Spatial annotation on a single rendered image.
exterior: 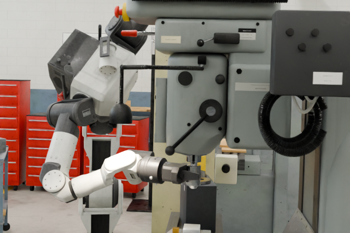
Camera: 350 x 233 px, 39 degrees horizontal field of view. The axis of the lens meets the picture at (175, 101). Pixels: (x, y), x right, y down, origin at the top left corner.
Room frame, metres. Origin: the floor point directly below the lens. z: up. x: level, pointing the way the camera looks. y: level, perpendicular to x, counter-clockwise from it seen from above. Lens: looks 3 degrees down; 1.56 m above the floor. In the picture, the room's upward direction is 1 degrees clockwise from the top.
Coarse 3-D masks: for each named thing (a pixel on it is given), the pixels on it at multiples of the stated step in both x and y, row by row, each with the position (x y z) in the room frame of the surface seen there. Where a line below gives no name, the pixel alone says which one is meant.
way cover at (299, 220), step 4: (296, 208) 1.72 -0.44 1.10; (296, 212) 1.70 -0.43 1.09; (300, 212) 1.66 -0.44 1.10; (292, 216) 1.72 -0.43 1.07; (296, 216) 1.67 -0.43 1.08; (300, 216) 1.63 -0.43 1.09; (292, 220) 1.70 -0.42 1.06; (296, 220) 1.65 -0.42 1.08; (300, 220) 1.62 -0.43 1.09; (304, 220) 1.58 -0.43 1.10; (288, 224) 1.72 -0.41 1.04; (292, 224) 1.67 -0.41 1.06; (296, 224) 1.63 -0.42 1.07; (300, 224) 1.59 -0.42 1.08; (304, 224) 1.55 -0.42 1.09; (308, 224) 1.52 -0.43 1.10; (288, 228) 1.69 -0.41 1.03; (292, 228) 1.65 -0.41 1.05; (296, 228) 1.61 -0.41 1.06; (300, 228) 1.57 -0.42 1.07; (304, 228) 1.54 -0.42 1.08; (308, 228) 1.50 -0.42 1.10; (284, 232) 1.71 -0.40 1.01; (288, 232) 1.67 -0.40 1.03; (292, 232) 1.63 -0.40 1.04; (296, 232) 1.58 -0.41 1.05; (300, 232) 1.55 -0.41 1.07; (304, 232) 1.52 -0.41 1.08; (308, 232) 1.48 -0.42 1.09; (312, 232) 1.45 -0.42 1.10
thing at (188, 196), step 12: (204, 180) 1.93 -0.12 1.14; (180, 192) 2.11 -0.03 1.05; (192, 192) 1.90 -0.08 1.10; (204, 192) 1.90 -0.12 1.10; (216, 192) 1.91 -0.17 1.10; (180, 204) 2.09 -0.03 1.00; (192, 204) 1.90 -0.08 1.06; (204, 204) 1.90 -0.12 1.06; (180, 216) 2.08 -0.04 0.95; (192, 216) 1.90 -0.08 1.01; (204, 216) 1.90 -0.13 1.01; (204, 228) 1.90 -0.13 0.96
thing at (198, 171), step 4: (196, 172) 1.57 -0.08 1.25; (200, 172) 1.58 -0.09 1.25; (200, 176) 1.58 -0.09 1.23; (188, 180) 1.58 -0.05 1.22; (192, 180) 1.57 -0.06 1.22; (196, 180) 1.57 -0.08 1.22; (200, 180) 1.58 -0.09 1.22; (188, 184) 1.58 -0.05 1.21; (192, 184) 1.57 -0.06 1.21; (196, 184) 1.57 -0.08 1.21; (200, 184) 1.58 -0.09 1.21
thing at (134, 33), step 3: (123, 30) 1.71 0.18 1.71; (126, 30) 1.70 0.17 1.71; (129, 30) 1.70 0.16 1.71; (132, 30) 1.70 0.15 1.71; (135, 30) 1.70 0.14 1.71; (123, 33) 1.70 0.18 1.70; (126, 33) 1.70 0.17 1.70; (129, 33) 1.70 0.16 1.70; (132, 33) 1.70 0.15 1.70; (135, 33) 1.69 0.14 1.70; (138, 33) 1.70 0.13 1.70; (141, 33) 1.70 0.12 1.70; (144, 33) 1.70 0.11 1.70; (147, 33) 1.70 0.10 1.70; (150, 33) 1.70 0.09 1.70; (153, 33) 1.70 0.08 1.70; (132, 36) 1.71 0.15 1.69; (135, 36) 1.70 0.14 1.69
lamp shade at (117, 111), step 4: (116, 104) 1.54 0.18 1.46; (120, 104) 1.54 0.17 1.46; (124, 104) 1.55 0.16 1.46; (112, 108) 1.53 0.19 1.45; (116, 108) 1.52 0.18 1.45; (120, 108) 1.52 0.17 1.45; (124, 108) 1.53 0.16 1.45; (128, 108) 1.54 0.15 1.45; (112, 112) 1.53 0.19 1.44; (116, 112) 1.52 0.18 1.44; (120, 112) 1.52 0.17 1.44; (124, 112) 1.52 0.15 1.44; (128, 112) 1.53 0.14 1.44; (112, 116) 1.52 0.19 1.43; (116, 116) 1.52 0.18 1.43; (120, 116) 1.52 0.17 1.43; (124, 116) 1.52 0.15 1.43; (128, 116) 1.53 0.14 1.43; (112, 120) 1.52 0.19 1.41; (116, 120) 1.52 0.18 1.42; (120, 120) 1.52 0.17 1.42; (124, 120) 1.52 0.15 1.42; (128, 120) 1.53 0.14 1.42
